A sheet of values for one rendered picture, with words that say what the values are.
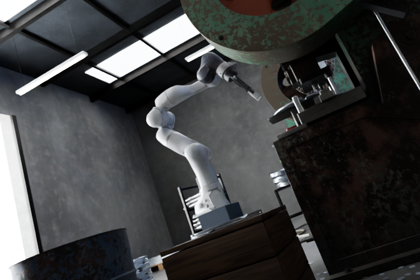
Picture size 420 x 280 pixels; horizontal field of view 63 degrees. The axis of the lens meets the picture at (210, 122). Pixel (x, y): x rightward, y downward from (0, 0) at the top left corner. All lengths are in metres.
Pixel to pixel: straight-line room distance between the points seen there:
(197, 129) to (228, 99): 1.18
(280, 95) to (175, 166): 6.44
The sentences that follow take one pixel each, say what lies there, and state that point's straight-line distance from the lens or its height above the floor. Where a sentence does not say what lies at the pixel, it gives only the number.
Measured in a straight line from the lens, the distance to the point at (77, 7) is 6.19.
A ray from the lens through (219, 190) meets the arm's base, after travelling 1.93.
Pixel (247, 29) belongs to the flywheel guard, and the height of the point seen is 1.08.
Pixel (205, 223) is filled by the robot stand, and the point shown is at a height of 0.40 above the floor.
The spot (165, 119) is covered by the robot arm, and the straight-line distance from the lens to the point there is 2.06.
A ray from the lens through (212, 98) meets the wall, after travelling 9.22.
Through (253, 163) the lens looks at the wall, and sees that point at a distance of 8.65.
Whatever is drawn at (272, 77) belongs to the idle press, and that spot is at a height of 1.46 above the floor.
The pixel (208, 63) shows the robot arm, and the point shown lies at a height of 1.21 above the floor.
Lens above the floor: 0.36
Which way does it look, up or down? 16 degrees up
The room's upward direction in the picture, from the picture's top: 21 degrees counter-clockwise
